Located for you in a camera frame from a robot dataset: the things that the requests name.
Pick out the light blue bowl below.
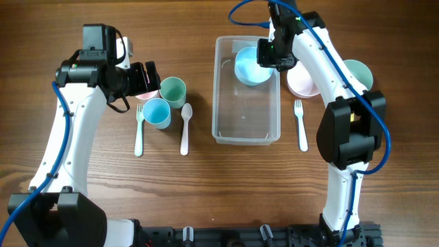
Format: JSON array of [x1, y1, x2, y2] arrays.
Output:
[[235, 47, 273, 86]]

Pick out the pink cup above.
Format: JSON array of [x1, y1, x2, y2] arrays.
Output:
[[136, 90, 160, 102]]

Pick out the blue cup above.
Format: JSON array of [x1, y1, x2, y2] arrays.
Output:
[[143, 98, 171, 130]]

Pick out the white pink bowl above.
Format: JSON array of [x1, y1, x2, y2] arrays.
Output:
[[287, 62, 320, 98]]

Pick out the light blue fork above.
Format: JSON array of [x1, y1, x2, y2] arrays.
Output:
[[294, 99, 309, 152]]

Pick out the green bowl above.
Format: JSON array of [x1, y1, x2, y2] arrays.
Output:
[[344, 59, 374, 91]]

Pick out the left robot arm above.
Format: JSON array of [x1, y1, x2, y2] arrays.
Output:
[[2, 24, 161, 246]]

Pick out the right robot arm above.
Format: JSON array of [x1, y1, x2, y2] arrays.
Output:
[[257, 1, 391, 246]]

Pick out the clear plastic container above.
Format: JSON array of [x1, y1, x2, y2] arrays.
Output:
[[212, 36, 281, 145]]

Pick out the green cup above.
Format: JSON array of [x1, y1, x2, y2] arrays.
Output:
[[159, 77, 187, 109]]

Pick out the white spoon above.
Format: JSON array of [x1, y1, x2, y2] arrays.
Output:
[[180, 103, 193, 156]]

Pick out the mint green fork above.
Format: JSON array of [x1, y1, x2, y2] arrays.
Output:
[[134, 104, 144, 156]]

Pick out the right blue cable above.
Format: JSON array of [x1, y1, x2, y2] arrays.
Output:
[[228, 0, 392, 247]]

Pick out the blue cable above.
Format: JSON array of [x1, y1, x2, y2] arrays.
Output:
[[0, 81, 71, 237], [228, 0, 392, 247]]

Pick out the left blue cable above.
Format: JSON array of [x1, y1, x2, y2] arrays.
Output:
[[0, 81, 71, 237]]

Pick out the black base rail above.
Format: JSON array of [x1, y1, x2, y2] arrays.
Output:
[[137, 222, 381, 247]]

